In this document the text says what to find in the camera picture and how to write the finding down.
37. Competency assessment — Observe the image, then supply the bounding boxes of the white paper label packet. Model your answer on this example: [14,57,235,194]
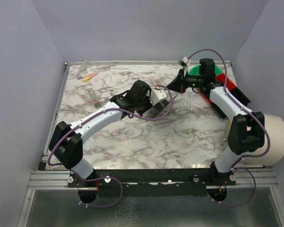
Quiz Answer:
[83,137,96,151]

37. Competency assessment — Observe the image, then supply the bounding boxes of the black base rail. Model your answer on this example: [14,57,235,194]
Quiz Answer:
[68,167,236,197]

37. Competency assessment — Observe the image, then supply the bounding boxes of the aluminium frame rail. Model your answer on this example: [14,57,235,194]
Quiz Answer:
[16,62,71,227]

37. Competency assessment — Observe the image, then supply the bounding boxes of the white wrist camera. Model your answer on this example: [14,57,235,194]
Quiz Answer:
[177,56,190,70]
[150,89,167,106]

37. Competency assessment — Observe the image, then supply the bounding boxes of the green wire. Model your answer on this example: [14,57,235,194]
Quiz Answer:
[156,77,202,139]

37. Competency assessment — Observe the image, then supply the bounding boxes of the red plastic bin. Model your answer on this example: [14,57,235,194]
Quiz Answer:
[198,73,225,104]

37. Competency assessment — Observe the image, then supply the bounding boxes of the green plastic bin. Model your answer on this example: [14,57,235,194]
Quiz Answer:
[188,65,223,76]

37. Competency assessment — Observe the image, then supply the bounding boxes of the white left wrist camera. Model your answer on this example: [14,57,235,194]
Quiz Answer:
[150,89,167,106]

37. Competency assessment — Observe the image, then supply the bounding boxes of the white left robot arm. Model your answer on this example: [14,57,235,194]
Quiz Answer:
[47,80,152,179]

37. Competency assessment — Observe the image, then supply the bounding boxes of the purple yellow pink markers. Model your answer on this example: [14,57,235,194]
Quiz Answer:
[77,72,98,82]

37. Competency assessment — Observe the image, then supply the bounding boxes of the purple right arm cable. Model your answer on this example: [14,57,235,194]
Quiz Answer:
[186,49,272,207]

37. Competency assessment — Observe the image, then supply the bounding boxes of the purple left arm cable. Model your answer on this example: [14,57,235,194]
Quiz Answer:
[47,84,174,209]

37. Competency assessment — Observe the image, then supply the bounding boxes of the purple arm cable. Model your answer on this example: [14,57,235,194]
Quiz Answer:
[47,84,174,209]
[186,49,272,207]

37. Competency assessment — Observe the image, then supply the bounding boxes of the large white cylinder bucket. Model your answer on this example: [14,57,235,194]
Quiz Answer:
[242,114,284,166]

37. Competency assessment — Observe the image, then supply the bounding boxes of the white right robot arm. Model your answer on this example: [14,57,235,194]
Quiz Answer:
[168,57,265,173]

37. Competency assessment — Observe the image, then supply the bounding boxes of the black cable spool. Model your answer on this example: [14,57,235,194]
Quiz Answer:
[142,100,169,118]

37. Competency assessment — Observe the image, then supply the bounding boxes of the clear plastic tube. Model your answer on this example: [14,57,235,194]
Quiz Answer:
[77,60,87,77]

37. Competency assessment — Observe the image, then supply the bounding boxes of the black plastic bin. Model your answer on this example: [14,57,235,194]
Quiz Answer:
[210,87,251,120]

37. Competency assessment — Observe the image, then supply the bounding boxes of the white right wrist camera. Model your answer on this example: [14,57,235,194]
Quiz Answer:
[177,56,190,70]

